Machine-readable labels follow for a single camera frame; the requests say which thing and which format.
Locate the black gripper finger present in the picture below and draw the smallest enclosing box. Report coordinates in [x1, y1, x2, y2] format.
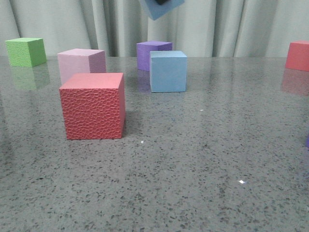
[155, 0, 169, 5]

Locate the light blue foam cube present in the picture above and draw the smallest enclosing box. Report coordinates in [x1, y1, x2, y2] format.
[150, 51, 187, 92]

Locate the grey-green curtain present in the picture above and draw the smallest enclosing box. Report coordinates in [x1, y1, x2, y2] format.
[0, 0, 309, 57]

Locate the purple foam cube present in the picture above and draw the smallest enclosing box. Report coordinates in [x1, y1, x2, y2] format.
[136, 41, 173, 72]

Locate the pink foam cube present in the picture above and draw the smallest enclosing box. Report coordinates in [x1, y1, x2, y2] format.
[57, 48, 106, 84]

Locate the red textured foam cube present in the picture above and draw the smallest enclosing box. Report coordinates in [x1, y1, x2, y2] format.
[59, 72, 126, 140]

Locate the green foam cube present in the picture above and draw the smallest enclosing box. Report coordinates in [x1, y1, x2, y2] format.
[5, 38, 47, 67]

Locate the red foam cube far right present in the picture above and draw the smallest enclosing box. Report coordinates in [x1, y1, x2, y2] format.
[285, 41, 309, 72]

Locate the purple cube at right edge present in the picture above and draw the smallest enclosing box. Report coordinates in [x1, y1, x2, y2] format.
[305, 135, 309, 148]

